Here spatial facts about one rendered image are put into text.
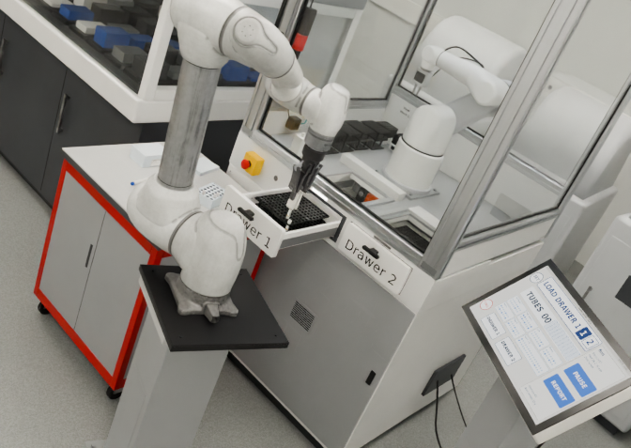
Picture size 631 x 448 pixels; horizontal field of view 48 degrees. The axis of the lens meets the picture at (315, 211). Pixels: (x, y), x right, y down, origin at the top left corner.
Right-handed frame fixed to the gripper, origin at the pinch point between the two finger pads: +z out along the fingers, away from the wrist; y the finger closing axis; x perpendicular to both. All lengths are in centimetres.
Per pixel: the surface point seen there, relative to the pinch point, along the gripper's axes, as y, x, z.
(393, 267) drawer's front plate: 21.3, -33.8, 8.8
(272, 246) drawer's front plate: -10.8, -6.5, 13.0
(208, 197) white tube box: -5.0, 32.1, 19.3
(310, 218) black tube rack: 11.7, -1.1, 8.9
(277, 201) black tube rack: 6.1, 10.9, 8.7
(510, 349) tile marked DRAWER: 6, -84, -2
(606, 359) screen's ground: 6, -106, -18
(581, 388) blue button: -2, -106, -10
